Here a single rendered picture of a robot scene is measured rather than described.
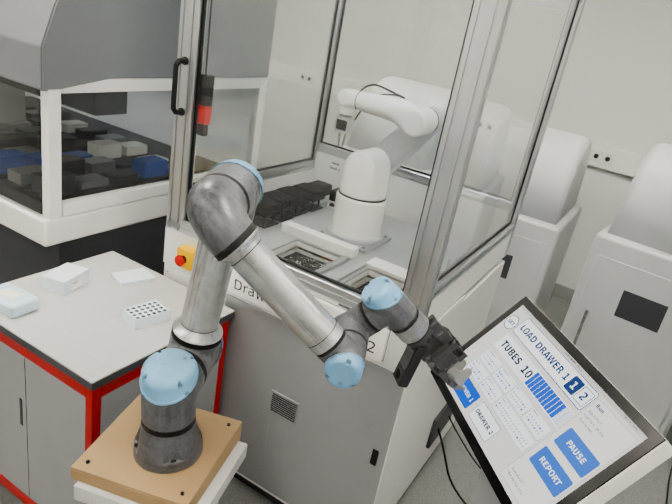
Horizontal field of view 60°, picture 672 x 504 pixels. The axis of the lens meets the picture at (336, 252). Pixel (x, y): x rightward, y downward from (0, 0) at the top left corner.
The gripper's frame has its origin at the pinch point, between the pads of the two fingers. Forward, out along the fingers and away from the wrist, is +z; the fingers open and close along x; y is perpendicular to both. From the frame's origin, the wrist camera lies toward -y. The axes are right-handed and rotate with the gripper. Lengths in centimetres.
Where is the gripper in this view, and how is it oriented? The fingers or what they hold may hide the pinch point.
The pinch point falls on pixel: (458, 387)
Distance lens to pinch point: 144.2
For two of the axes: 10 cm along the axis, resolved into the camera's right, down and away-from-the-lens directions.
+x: -1.7, -4.1, 9.0
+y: 7.6, -6.4, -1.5
